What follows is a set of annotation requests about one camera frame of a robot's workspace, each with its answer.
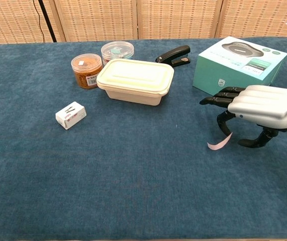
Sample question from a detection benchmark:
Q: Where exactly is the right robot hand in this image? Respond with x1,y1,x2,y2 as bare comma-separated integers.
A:
199,85,287,149

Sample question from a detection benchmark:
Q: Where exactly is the pink paper slip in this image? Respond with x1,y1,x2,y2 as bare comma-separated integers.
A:
207,132,233,151

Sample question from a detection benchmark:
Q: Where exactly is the cream lidded food container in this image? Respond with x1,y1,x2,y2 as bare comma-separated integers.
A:
96,58,175,106

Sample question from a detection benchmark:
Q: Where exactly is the small white clip box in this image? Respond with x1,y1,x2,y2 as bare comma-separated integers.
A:
55,101,87,131

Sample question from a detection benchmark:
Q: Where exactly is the teal product carton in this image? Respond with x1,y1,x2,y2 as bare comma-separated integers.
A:
192,36,287,97

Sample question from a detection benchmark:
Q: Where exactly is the black stapler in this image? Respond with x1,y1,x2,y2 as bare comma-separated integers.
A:
155,45,192,68

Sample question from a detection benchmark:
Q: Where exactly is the blue table cloth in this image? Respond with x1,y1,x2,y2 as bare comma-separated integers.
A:
0,37,287,240

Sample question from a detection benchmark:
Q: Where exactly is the clear jar of binder clips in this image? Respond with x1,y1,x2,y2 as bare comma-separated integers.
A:
101,41,135,66

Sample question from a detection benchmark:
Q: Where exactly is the clear jar of rubber bands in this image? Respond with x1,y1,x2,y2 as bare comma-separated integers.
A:
70,53,104,89

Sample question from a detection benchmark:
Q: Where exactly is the black tripod stand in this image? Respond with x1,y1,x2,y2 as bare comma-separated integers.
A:
38,0,58,43

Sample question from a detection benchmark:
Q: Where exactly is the thin black hanging cable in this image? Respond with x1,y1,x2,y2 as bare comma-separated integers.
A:
32,0,45,43

